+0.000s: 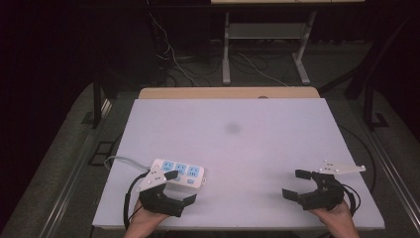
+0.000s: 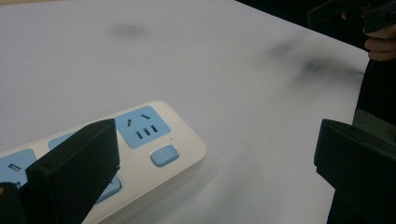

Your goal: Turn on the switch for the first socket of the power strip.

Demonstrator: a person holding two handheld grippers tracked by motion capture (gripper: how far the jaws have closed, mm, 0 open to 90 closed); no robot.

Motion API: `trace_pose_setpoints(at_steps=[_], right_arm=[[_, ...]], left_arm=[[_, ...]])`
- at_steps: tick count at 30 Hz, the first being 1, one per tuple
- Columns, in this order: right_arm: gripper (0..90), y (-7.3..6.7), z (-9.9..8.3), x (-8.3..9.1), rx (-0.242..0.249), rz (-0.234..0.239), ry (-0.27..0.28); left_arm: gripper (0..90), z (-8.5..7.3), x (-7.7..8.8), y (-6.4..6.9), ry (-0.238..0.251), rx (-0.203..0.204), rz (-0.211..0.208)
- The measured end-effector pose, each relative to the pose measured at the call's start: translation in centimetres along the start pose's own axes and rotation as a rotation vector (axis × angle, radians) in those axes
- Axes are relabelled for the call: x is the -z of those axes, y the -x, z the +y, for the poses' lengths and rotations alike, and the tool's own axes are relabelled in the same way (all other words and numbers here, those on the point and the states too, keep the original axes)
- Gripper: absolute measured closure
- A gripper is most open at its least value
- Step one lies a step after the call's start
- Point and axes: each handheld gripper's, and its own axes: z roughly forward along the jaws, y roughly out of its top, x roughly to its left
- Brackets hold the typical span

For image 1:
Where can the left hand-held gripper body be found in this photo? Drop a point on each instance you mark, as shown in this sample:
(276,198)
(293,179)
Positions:
(155,201)

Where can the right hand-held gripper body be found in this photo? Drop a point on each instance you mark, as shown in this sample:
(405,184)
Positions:
(325,195)

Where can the white power strip blue sockets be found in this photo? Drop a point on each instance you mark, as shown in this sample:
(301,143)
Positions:
(189,175)

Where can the person's left hand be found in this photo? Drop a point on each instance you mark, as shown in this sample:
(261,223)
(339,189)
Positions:
(145,224)

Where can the person's right hand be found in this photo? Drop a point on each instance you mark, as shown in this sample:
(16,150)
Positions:
(336,221)

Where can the white table board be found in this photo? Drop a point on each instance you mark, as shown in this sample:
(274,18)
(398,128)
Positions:
(237,158)

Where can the black floor socket plate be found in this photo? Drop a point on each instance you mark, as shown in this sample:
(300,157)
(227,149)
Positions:
(101,152)

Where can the black metal stand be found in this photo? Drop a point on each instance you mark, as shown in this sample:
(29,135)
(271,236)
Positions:
(369,105)
(97,99)

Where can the aluminium floor rail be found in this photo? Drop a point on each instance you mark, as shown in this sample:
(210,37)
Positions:
(76,165)
(393,165)

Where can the white metal desk frame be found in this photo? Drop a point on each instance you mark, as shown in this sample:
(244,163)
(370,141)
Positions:
(264,31)

